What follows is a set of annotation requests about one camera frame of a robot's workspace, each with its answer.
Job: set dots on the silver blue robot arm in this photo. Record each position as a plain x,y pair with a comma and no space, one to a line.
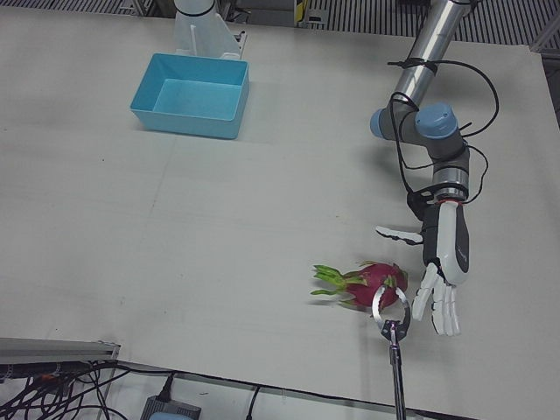
433,39

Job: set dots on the aluminium frame corner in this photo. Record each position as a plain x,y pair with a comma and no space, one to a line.
547,35

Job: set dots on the yellow black striped post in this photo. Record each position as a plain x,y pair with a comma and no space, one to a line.
300,9

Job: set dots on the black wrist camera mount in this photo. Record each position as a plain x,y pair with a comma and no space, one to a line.
417,205

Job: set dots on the pink dragon fruit green leaves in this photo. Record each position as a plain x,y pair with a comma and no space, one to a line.
367,280

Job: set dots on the aluminium profile rail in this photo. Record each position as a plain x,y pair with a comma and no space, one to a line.
52,347

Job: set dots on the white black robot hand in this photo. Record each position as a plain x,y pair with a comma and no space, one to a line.
455,245

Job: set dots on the grey power adapter box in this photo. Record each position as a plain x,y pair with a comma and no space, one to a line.
175,407

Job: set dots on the black power strip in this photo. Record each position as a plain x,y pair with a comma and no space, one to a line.
26,371

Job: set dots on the light blue plastic bin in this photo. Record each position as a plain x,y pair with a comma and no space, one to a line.
192,122

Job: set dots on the metal reacher grabber tool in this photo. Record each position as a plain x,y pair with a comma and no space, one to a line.
396,359

